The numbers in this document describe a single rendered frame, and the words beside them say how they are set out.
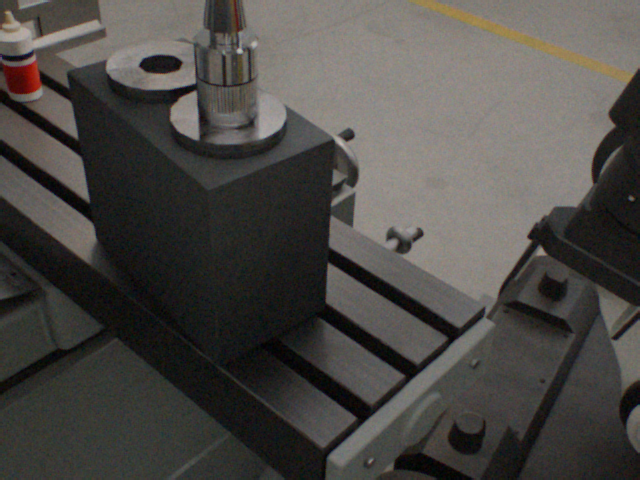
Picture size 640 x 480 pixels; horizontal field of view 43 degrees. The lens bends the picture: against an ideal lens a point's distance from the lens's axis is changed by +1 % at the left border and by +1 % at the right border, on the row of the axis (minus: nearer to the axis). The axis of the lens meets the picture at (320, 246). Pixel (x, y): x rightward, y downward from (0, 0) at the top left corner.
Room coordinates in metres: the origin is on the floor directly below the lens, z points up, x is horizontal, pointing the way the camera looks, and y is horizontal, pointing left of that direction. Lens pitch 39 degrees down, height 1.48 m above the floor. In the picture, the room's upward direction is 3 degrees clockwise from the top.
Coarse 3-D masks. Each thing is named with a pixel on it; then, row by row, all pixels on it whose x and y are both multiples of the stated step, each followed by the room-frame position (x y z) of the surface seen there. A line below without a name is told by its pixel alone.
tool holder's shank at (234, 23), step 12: (216, 0) 0.53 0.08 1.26; (228, 0) 0.53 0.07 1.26; (240, 0) 0.54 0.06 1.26; (204, 12) 0.54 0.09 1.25; (216, 12) 0.53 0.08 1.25; (228, 12) 0.53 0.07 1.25; (240, 12) 0.54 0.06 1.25; (204, 24) 0.54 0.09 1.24; (216, 24) 0.53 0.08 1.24; (228, 24) 0.53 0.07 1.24; (240, 24) 0.53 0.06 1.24; (216, 36) 0.53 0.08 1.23; (228, 36) 0.53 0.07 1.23; (240, 36) 0.54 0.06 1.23
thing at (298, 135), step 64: (128, 64) 0.61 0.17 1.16; (192, 64) 0.62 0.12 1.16; (128, 128) 0.54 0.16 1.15; (192, 128) 0.52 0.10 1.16; (256, 128) 0.52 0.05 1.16; (320, 128) 0.55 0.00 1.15; (128, 192) 0.55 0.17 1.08; (192, 192) 0.47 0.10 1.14; (256, 192) 0.49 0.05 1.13; (320, 192) 0.53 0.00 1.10; (128, 256) 0.57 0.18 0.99; (192, 256) 0.48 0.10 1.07; (256, 256) 0.49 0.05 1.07; (320, 256) 0.53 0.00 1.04; (192, 320) 0.49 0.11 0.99; (256, 320) 0.49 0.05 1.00
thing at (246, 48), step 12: (204, 36) 0.54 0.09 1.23; (252, 36) 0.55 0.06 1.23; (204, 48) 0.52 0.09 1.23; (216, 48) 0.52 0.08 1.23; (228, 48) 0.53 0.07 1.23; (240, 48) 0.53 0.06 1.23; (252, 48) 0.53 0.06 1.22; (204, 60) 0.52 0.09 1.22; (216, 60) 0.52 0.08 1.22; (228, 60) 0.52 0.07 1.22; (240, 60) 0.52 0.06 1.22
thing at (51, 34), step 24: (24, 0) 1.03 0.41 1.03; (48, 0) 1.04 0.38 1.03; (72, 0) 1.06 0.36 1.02; (96, 0) 1.09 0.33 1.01; (0, 24) 0.98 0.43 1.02; (24, 24) 1.01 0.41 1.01; (48, 24) 1.03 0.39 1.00; (72, 24) 1.06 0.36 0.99; (96, 24) 1.08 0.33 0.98; (48, 48) 1.01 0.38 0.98; (72, 48) 1.04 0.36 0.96
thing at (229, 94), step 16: (208, 64) 0.52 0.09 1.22; (240, 64) 0.52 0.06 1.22; (256, 64) 0.54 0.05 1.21; (208, 80) 0.52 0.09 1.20; (224, 80) 0.52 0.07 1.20; (240, 80) 0.52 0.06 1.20; (256, 80) 0.54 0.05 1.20; (208, 96) 0.52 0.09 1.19; (224, 96) 0.52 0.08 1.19; (240, 96) 0.52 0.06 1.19; (256, 96) 0.54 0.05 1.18; (208, 112) 0.52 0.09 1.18; (224, 112) 0.52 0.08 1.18; (240, 112) 0.52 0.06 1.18; (256, 112) 0.54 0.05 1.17
